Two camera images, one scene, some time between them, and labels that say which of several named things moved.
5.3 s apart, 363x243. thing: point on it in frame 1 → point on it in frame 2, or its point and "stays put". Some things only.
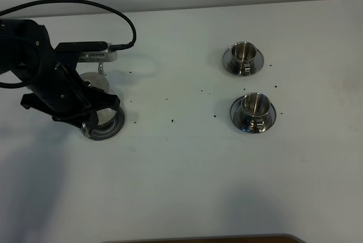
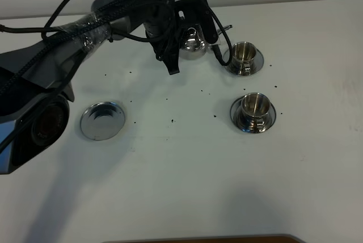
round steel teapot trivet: x=106 y=130 stays put
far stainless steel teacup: x=243 y=55 stays put
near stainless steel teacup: x=255 y=107 stays put
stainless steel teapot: x=101 y=81 → x=194 y=45
